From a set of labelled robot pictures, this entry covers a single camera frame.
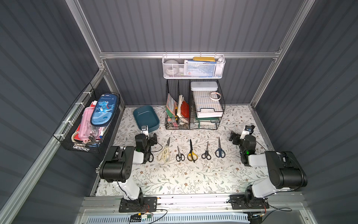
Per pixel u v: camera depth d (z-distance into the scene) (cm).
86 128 68
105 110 69
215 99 96
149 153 93
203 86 100
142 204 67
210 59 89
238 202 74
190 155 91
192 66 87
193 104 101
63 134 60
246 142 73
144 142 75
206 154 91
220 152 93
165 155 91
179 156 91
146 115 113
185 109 112
